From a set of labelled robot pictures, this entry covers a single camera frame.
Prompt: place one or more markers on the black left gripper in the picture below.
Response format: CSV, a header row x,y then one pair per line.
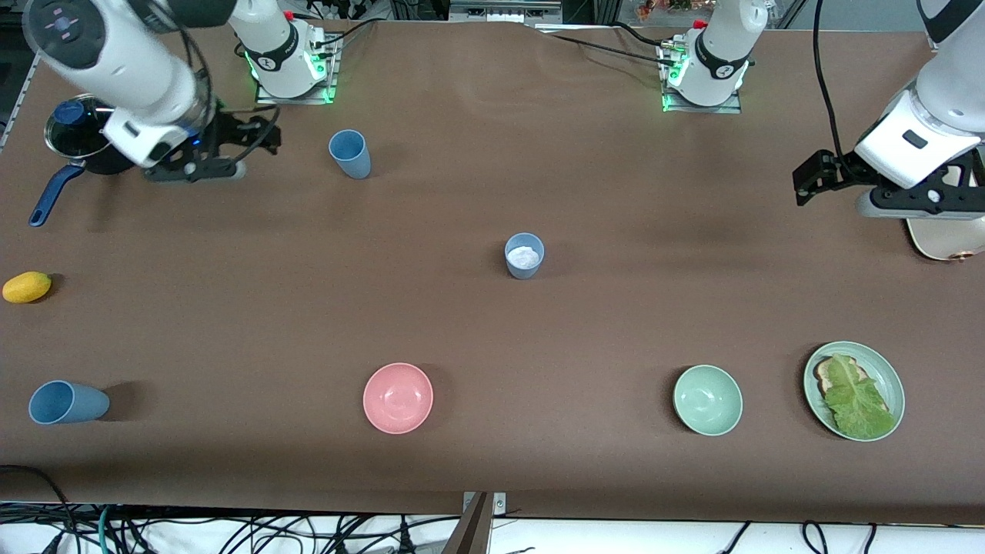
x,y
844,171

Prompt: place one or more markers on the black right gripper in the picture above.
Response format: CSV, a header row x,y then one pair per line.
x,y
231,129

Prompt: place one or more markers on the blue plastic cup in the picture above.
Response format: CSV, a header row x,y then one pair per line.
x,y
69,402
350,155
525,272

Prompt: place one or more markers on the white paper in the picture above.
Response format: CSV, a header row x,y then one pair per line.
x,y
525,257

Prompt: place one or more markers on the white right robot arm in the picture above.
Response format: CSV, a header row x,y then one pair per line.
x,y
115,54

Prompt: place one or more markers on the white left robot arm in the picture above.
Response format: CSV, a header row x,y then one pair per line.
x,y
954,85

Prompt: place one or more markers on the cream rounded board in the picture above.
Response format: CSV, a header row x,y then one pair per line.
x,y
946,238

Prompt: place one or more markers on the glass lid with blue knob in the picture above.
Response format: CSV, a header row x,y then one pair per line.
x,y
61,137

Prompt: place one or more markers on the slice of bread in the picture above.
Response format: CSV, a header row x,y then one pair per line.
x,y
826,375

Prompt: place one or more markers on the light green plate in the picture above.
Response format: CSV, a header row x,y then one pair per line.
x,y
889,377

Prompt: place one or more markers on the green lettuce leaf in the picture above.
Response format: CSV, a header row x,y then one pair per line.
x,y
858,404

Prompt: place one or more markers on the light green bowl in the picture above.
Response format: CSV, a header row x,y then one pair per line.
x,y
708,400

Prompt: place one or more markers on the yellow lemon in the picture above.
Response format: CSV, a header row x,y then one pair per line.
x,y
27,287

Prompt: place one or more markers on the pink bowl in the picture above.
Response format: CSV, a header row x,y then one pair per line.
x,y
398,398

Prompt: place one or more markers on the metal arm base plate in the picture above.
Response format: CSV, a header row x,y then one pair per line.
x,y
731,108
332,77

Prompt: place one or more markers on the silver aluminium frame rail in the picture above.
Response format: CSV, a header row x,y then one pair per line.
x,y
504,9

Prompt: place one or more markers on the metal table edge bracket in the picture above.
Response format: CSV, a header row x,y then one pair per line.
x,y
499,504

